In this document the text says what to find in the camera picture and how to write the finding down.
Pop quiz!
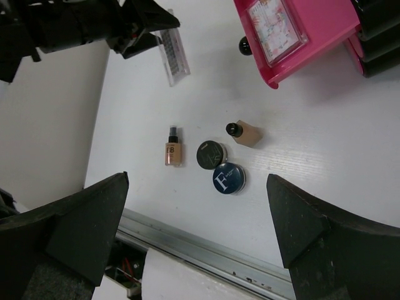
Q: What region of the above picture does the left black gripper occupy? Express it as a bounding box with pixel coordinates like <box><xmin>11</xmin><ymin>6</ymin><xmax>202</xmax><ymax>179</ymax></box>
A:
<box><xmin>93</xmin><ymin>1</ymin><xmax>181</xmax><ymax>59</ymax></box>

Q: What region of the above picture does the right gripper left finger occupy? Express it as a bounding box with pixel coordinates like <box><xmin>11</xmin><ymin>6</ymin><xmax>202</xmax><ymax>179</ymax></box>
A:
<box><xmin>1</xmin><ymin>172</ymin><xmax>129</xmax><ymax>299</ymax></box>

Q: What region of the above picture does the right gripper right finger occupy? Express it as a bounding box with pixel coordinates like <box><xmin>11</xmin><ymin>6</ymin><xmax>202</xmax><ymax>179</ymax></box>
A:
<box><xmin>266</xmin><ymin>174</ymin><xmax>399</xmax><ymax>299</ymax></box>

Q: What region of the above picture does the floral clear makeup box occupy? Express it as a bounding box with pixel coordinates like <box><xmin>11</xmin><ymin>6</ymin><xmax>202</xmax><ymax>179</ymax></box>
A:
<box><xmin>247</xmin><ymin>0</ymin><xmax>309</xmax><ymax>67</ymax></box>

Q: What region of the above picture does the pink top drawer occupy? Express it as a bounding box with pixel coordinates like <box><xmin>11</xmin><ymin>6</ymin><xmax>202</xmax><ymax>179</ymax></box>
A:
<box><xmin>234</xmin><ymin>0</ymin><xmax>361</xmax><ymax>89</ymax></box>

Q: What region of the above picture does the black drawer organizer case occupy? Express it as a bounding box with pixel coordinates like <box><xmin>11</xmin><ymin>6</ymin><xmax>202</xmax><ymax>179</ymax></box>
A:
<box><xmin>351</xmin><ymin>0</ymin><xmax>399</xmax><ymax>78</ymax></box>

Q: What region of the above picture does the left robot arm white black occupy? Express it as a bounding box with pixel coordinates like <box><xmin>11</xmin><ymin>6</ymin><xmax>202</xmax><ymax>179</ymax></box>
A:
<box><xmin>1</xmin><ymin>1</ymin><xmax>180</xmax><ymax>210</ymax></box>

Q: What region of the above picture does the white foil-taped board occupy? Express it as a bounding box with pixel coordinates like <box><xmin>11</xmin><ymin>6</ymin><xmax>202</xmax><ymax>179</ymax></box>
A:
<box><xmin>92</xmin><ymin>249</ymin><xmax>294</xmax><ymax>300</ymax></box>

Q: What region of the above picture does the blue lid F powder jar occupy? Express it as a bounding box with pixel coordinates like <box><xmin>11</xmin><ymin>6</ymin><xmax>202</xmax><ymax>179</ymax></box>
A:
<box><xmin>212</xmin><ymin>162</ymin><xmax>247</xmax><ymax>195</ymax></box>

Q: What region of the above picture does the BB foundation pump bottle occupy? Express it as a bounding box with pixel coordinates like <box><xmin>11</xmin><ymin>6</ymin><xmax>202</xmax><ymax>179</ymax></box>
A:
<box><xmin>164</xmin><ymin>125</ymin><xmax>184</xmax><ymax>168</ymax></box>

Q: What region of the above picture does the square foundation bottle black cap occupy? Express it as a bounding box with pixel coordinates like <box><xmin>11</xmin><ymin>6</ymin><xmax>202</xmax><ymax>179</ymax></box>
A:
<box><xmin>226</xmin><ymin>120</ymin><xmax>263</xmax><ymax>148</ymax></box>

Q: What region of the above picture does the black lid powder jar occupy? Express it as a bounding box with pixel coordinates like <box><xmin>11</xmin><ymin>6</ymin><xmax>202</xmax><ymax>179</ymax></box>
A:
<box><xmin>196</xmin><ymin>140</ymin><xmax>228</xmax><ymax>170</ymax></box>

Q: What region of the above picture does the aluminium front rail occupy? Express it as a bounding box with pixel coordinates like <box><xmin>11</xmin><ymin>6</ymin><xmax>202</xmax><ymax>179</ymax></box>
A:
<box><xmin>116</xmin><ymin>209</ymin><xmax>296</xmax><ymax>299</ymax></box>

